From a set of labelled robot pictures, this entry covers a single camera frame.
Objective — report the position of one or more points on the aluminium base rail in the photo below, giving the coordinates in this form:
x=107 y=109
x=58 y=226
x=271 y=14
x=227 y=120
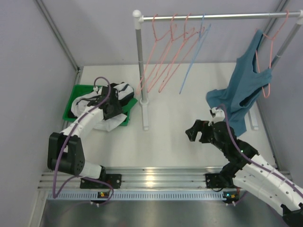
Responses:
x=145 y=178

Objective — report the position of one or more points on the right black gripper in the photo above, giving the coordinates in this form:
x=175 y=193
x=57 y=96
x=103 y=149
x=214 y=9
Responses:
x=199 y=126

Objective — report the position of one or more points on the teal tank top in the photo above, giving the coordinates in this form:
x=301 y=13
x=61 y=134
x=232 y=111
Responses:
x=244 y=87

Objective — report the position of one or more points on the blue hanger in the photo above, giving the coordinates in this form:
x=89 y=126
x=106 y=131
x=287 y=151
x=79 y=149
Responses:
x=202 y=35

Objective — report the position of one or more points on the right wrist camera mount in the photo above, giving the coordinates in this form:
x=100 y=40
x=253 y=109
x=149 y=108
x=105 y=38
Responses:
x=218 y=114

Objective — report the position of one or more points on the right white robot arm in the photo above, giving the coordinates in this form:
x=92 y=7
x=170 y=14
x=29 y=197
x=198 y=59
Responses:
x=248 y=170

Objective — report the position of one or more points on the white navy-trimmed tank top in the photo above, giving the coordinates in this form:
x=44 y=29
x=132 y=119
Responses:
x=79 y=101

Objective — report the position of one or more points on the pink hanger holding teal top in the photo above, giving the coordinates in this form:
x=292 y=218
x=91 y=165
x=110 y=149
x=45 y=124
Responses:
x=272 y=39

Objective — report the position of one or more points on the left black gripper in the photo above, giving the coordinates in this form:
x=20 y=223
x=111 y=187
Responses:
x=104 y=95

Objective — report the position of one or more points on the perforated cable tray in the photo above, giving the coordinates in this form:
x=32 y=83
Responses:
x=148 y=196

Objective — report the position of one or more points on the silver clothes rack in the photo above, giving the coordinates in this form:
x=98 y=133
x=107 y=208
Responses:
x=139 y=19

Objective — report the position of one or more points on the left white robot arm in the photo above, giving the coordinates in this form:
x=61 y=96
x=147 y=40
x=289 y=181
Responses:
x=102 y=112

